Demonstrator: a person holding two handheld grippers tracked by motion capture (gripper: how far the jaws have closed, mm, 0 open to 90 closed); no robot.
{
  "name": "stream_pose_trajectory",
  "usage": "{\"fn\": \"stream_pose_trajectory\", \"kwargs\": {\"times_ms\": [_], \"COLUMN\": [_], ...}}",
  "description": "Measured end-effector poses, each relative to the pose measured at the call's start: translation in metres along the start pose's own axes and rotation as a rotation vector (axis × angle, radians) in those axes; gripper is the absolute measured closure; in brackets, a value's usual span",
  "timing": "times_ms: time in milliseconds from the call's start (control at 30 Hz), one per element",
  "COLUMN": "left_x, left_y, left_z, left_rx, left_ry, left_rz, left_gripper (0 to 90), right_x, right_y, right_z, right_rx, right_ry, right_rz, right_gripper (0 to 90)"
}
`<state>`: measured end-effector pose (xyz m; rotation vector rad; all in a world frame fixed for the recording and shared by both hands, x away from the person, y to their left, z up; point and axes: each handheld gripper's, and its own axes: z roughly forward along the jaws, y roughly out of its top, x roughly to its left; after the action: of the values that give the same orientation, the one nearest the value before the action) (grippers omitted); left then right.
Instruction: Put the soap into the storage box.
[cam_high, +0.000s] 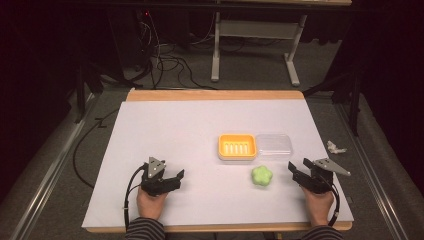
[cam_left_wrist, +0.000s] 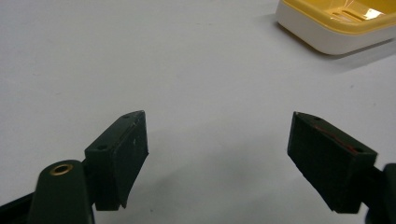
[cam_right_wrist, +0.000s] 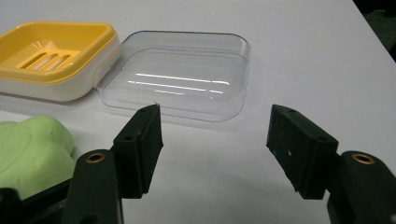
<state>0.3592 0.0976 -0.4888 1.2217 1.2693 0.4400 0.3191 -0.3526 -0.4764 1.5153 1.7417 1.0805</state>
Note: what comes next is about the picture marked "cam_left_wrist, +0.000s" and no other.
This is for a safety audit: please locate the yellow and white soap dish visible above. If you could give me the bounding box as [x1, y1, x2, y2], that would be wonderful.
[275, 0, 396, 56]

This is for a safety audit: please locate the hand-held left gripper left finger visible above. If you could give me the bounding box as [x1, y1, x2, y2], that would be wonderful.
[84, 109, 149, 212]

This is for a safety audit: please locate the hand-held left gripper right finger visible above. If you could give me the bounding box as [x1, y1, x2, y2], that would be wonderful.
[287, 111, 379, 215]

